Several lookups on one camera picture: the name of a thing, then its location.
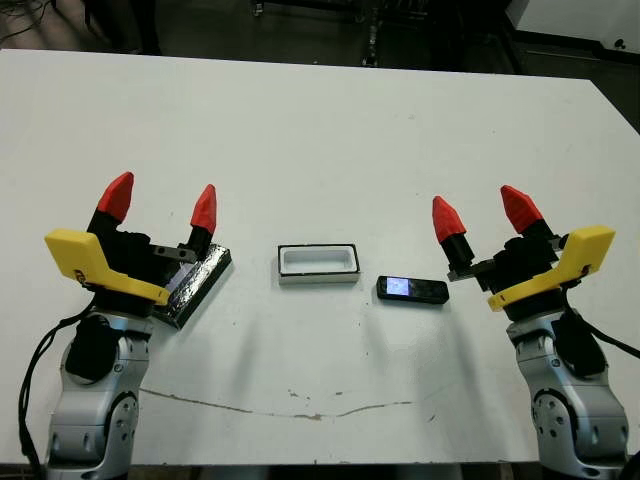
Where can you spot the small black cabinet knob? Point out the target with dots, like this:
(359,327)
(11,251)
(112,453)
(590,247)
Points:
(620,44)

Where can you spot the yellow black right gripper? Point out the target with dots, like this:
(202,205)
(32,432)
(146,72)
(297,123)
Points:
(590,245)

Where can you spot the white box base black rim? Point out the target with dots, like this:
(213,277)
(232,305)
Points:
(317,277)

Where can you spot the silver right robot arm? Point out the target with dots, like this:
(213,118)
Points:
(575,415)

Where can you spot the white cabinet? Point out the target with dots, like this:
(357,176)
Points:
(565,15)

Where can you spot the dark metal stand post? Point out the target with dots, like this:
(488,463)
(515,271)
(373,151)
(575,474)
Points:
(371,45)

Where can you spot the glossy black box lid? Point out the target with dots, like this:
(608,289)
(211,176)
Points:
(200,285)

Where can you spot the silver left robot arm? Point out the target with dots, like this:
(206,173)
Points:
(90,415)

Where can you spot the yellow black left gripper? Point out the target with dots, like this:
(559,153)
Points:
(75,250)

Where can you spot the small black camera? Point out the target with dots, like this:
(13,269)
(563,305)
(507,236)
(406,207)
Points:
(420,290)

